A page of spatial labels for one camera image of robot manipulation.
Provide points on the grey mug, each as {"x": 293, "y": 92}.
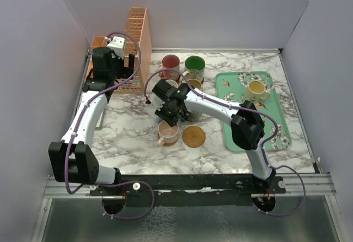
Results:
{"x": 194, "y": 115}

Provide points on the small silver card box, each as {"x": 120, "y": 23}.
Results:
{"x": 100, "y": 121}

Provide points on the green mug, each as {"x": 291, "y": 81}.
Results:
{"x": 195, "y": 68}

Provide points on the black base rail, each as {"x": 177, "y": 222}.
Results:
{"x": 188, "y": 190}

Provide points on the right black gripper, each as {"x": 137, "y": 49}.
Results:
{"x": 171, "y": 121}

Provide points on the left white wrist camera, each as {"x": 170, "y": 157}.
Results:
{"x": 117, "y": 44}

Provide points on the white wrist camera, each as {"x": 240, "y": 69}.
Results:
{"x": 154, "y": 100}
{"x": 117, "y": 44}

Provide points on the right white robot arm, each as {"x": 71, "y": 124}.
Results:
{"x": 263, "y": 172}

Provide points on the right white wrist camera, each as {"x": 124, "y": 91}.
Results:
{"x": 154, "y": 100}

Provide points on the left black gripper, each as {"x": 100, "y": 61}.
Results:
{"x": 121, "y": 62}

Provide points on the beige speckled mug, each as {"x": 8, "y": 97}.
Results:
{"x": 195, "y": 84}

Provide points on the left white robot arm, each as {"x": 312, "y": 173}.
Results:
{"x": 71, "y": 158}

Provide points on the woven rattan coaster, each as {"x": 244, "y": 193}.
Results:
{"x": 167, "y": 141}
{"x": 194, "y": 136}

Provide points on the red pink mug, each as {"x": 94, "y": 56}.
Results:
{"x": 170, "y": 62}

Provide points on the yellow mug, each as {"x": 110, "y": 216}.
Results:
{"x": 256, "y": 91}

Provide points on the peach mesh file organizer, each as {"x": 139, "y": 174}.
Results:
{"x": 138, "y": 42}

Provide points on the white cream mug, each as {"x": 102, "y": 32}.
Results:
{"x": 172, "y": 83}

